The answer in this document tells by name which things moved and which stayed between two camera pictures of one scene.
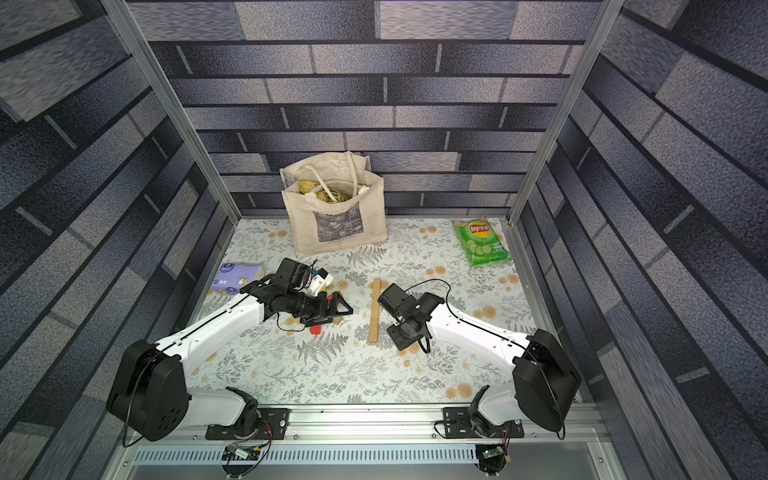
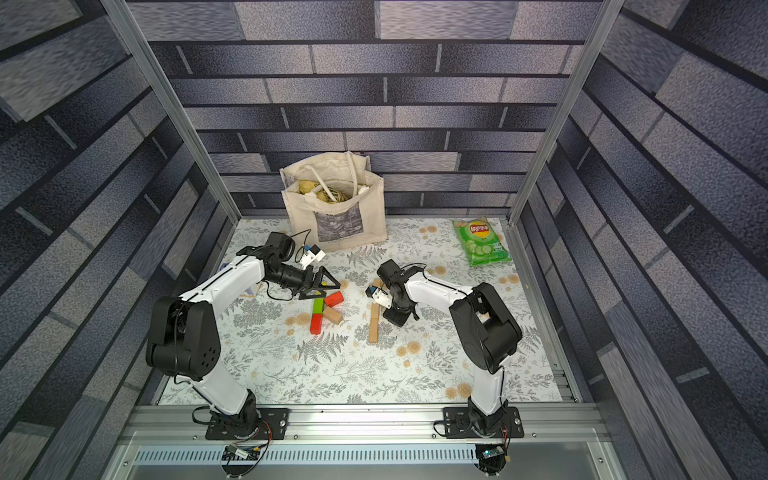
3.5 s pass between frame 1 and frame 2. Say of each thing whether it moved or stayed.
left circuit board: stayed
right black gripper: moved
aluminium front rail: stayed
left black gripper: moved
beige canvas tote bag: stayed
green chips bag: stayed
